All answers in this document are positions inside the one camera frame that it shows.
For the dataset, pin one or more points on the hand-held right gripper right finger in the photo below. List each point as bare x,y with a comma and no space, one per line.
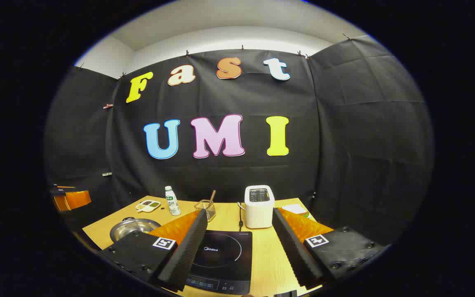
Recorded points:
293,247

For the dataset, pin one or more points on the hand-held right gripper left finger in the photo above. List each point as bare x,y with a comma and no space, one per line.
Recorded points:
186,251

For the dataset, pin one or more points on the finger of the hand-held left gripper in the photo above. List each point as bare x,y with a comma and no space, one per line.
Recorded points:
62,189
74,200

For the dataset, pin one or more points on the black induction cooktop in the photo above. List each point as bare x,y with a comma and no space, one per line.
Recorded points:
225,255

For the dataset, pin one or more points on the sandwich with lettuce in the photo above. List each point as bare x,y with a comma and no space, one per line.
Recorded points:
295,209

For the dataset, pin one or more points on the white toaster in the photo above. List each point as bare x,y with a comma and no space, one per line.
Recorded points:
259,212

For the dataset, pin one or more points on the white drink bottle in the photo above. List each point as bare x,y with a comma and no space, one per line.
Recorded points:
173,204

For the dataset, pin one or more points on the white divided bean dish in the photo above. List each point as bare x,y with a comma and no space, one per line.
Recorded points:
147,206

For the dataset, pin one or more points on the wooden stick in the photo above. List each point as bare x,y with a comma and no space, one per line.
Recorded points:
212,197

